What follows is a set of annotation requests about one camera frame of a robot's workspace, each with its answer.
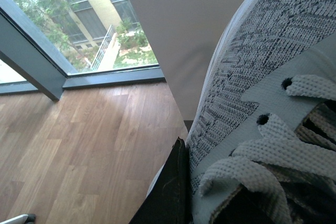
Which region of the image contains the grey knit sneaker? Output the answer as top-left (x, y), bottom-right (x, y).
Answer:
top-left (184, 0), bottom-right (335, 223)

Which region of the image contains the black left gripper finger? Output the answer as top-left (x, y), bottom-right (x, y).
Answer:
top-left (130, 138), bottom-right (189, 223)

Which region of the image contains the white table leg with caster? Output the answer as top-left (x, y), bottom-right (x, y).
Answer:
top-left (1, 214), bottom-right (36, 224)

